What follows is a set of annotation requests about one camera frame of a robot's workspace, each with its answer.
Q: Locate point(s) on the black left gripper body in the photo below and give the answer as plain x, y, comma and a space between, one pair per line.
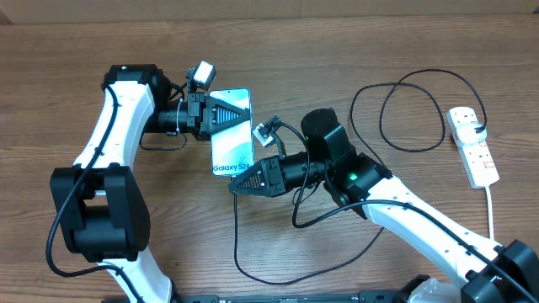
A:
184, 118

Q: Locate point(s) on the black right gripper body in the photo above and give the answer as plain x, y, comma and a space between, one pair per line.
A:
288, 172

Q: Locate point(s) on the blue Galaxy S24 smartphone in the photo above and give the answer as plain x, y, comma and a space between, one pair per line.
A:
232, 149

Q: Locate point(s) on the white power strip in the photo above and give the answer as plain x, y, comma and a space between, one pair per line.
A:
476, 158

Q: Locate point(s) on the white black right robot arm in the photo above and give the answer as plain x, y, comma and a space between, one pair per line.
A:
479, 269

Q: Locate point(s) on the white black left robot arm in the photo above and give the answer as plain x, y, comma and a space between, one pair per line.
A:
100, 211

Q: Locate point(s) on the white charger plug adapter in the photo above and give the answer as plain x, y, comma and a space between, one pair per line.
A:
470, 133

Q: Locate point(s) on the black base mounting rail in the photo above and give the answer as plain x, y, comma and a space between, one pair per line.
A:
364, 296

